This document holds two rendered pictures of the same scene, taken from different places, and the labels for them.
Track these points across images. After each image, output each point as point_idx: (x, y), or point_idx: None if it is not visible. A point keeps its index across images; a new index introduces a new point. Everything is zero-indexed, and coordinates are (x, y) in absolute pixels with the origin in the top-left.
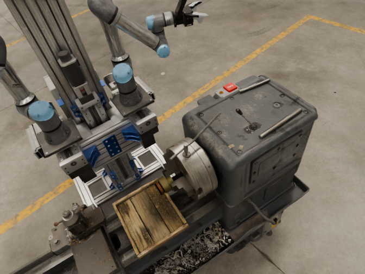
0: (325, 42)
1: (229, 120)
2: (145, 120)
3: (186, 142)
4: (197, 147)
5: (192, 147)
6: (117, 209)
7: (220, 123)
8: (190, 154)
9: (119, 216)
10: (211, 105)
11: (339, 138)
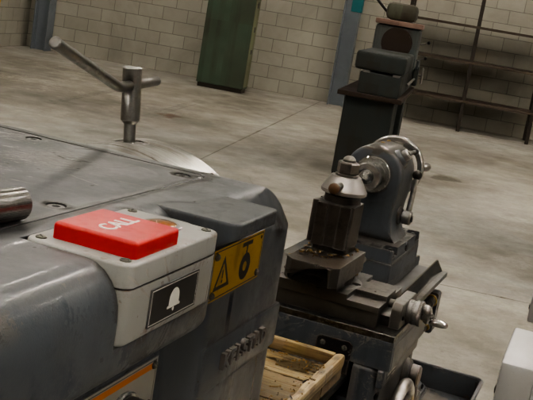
0: None
1: (5, 153)
2: (509, 342)
3: (132, 67)
4: (101, 146)
5: (124, 146)
6: (312, 351)
7: (49, 152)
8: (111, 141)
9: (283, 339)
10: (169, 193)
11: None
